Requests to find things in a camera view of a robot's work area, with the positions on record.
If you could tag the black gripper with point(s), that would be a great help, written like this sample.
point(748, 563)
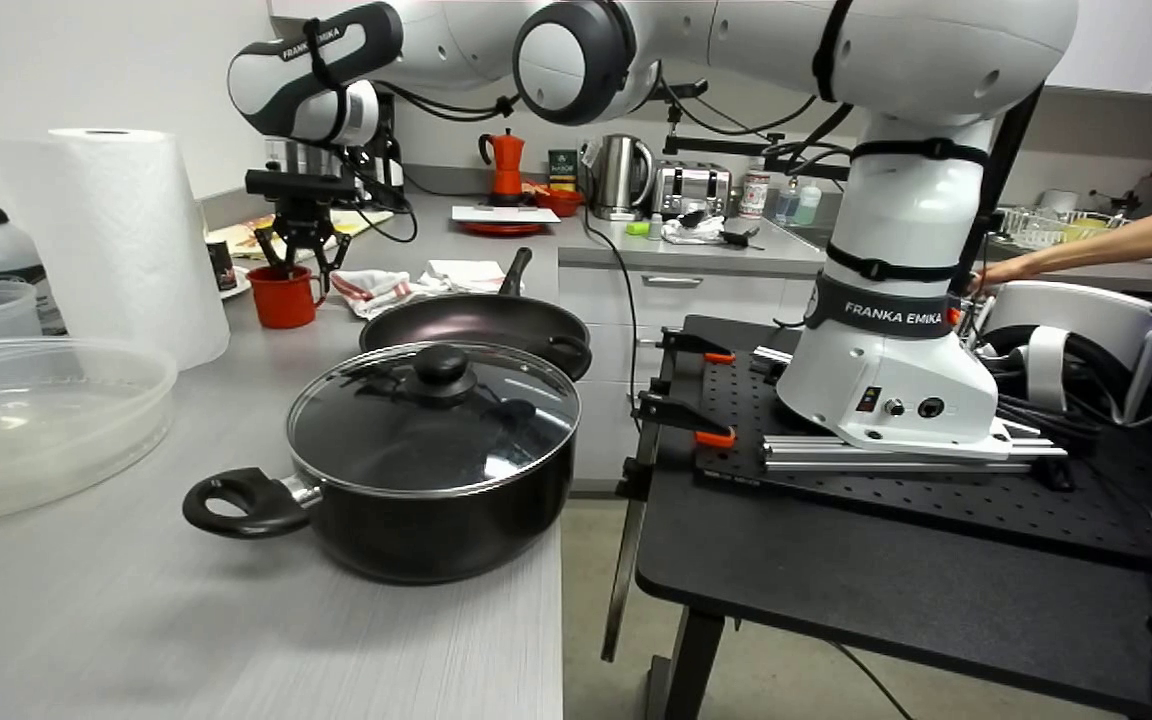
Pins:
point(314, 220)

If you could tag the red mug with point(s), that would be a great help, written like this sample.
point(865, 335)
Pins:
point(286, 302)

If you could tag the person's bare forearm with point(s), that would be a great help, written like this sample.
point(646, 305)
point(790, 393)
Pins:
point(1121, 240)

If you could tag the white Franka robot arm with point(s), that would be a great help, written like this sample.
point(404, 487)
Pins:
point(896, 215)

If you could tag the person's hand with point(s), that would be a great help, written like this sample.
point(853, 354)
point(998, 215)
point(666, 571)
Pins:
point(998, 268)

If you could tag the small white plate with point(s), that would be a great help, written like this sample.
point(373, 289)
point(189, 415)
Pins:
point(242, 287)

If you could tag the white towel with red stripes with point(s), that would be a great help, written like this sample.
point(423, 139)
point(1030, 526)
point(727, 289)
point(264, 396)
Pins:
point(378, 287)

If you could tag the dark spice jar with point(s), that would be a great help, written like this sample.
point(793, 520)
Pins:
point(221, 265)

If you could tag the crumpled white cloth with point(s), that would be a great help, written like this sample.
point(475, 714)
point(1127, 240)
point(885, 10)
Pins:
point(469, 279)

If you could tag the black frying pan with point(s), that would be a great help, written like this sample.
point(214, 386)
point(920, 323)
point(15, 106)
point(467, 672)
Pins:
point(469, 323)

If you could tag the white paper towel roll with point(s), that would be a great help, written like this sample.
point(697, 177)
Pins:
point(122, 240)

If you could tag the glass pot lid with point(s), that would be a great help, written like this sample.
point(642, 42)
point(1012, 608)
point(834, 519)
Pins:
point(378, 442)

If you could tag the red plate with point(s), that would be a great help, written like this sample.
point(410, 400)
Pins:
point(501, 230)

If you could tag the red moka pot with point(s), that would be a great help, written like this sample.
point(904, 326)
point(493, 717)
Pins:
point(505, 164)

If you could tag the small red cup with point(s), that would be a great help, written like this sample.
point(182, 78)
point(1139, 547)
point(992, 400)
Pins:
point(562, 203)

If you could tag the black cooking pot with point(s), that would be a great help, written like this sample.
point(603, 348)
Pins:
point(469, 520)

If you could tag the steel electric kettle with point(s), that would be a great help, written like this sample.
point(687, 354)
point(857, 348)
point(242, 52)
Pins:
point(622, 180)

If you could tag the steel toaster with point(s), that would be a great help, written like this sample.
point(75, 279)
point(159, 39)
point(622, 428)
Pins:
point(693, 190)

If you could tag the black clamp with orange tip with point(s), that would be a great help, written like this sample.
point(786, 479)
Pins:
point(711, 346)
point(682, 416)

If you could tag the plastic bottle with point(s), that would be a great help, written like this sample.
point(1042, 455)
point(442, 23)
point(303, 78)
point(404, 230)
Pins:
point(803, 203)

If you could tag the black breadboard table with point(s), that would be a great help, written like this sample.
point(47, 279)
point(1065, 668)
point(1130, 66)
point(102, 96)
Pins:
point(896, 563)

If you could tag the white VR headset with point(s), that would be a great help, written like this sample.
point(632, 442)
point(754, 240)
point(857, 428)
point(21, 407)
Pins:
point(1069, 323)

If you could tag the dish rack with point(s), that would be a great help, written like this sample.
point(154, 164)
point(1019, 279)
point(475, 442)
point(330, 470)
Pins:
point(1080, 220)

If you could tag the white upper cabinets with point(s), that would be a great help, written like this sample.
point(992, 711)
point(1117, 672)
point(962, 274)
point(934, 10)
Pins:
point(1139, 42)

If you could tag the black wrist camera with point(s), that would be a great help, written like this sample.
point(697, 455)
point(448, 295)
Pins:
point(303, 180)

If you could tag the camera on black stand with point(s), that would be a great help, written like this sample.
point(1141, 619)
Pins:
point(739, 146)

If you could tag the silver mounting rail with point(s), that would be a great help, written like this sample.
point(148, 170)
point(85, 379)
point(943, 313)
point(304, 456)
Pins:
point(896, 455)

